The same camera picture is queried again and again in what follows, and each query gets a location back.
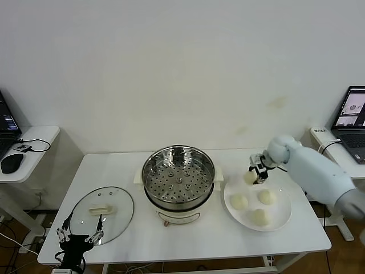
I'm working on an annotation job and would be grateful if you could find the black laptop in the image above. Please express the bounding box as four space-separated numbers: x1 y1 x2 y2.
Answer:
0 90 23 160

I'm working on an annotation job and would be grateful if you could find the grey laptop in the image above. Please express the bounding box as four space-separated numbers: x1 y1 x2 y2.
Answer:
331 85 365 165

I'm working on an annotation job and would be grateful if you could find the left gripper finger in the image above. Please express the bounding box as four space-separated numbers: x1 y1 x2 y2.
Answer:
56 212 74 243
84 214 104 244

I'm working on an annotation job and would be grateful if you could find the white table frame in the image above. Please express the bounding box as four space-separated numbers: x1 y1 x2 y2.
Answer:
101 253 279 274

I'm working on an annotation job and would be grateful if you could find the cream electric cooker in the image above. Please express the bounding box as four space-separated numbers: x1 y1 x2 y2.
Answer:
144 182 222 228

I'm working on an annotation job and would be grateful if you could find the glass pot lid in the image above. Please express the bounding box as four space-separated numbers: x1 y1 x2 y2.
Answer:
69 186 135 247

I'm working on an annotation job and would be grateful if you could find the white charging cable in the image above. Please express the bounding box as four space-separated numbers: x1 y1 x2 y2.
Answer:
319 139 342 156

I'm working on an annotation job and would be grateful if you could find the white floor cable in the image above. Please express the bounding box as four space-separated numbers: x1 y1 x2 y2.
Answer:
0 231 39 255

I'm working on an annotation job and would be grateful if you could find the stainless steel steamer basket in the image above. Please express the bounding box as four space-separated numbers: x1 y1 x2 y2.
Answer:
133 145 225 211

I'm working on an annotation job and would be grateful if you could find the black cable with adapter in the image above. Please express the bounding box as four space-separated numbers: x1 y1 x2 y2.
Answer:
303 141 343 229

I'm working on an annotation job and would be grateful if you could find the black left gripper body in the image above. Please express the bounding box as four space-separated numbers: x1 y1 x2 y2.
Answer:
59 233 90 267

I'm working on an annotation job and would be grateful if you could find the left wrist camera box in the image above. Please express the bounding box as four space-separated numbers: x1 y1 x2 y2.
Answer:
52 267 85 274

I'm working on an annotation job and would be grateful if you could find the white side table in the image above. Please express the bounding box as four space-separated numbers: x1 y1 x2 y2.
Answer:
0 126 61 239
310 127 365 242

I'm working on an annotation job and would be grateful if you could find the white round plate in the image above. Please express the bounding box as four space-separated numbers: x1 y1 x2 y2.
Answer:
224 178 293 232

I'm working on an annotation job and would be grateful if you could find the black usb hub cable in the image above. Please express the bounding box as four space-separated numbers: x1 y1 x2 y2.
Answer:
15 138 51 153

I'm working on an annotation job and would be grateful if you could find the white steamed baozi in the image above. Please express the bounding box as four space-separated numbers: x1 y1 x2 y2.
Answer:
258 188 278 206
230 193 249 211
250 208 272 228
244 170 258 186

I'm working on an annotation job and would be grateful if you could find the black computer mouse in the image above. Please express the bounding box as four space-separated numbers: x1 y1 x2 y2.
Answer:
0 152 25 174

